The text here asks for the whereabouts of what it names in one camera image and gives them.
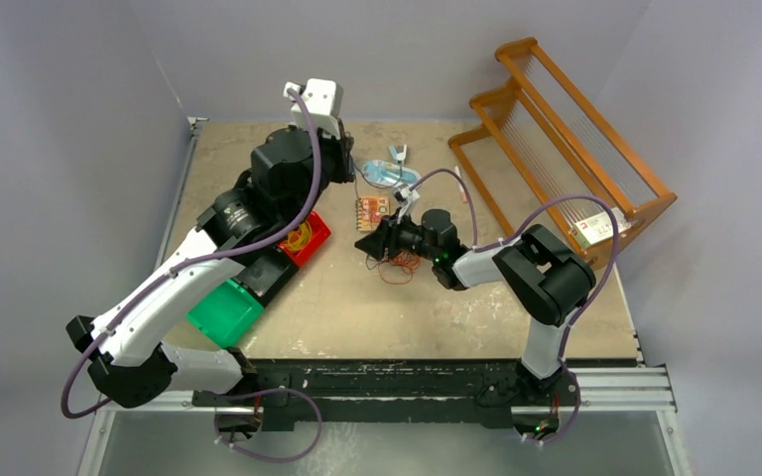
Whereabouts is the coiled yellow cable in bin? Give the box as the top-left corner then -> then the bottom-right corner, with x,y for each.
285,221 -> 316,252

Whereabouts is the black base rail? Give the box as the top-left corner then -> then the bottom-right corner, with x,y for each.
192,358 -> 579,437

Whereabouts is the white small box on rack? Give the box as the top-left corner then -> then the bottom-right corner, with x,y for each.
570,211 -> 614,250

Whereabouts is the orange cable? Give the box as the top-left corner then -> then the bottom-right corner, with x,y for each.
377,252 -> 423,287

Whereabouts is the wooden rack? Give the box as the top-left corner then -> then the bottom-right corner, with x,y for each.
448,38 -> 677,269

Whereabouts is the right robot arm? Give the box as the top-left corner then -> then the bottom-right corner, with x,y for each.
355,209 -> 596,404

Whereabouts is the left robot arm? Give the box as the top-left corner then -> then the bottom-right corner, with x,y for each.
66,125 -> 354,409

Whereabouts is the red plastic bin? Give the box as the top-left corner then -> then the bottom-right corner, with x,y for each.
279,211 -> 331,268

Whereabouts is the orange spiral notebook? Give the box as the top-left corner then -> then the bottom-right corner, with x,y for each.
355,195 -> 391,232

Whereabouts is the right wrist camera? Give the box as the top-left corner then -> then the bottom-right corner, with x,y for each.
394,185 -> 421,223

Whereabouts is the green plastic bin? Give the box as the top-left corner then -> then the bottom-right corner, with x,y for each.
187,279 -> 264,348

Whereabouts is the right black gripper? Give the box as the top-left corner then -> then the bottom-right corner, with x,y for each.
355,207 -> 440,262

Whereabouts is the blue correction tape package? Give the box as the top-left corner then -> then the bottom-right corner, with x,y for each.
360,160 -> 422,188

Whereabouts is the black plastic bin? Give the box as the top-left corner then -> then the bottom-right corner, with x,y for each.
232,248 -> 300,307

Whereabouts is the white orange pen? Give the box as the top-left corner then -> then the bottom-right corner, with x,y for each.
453,166 -> 469,203

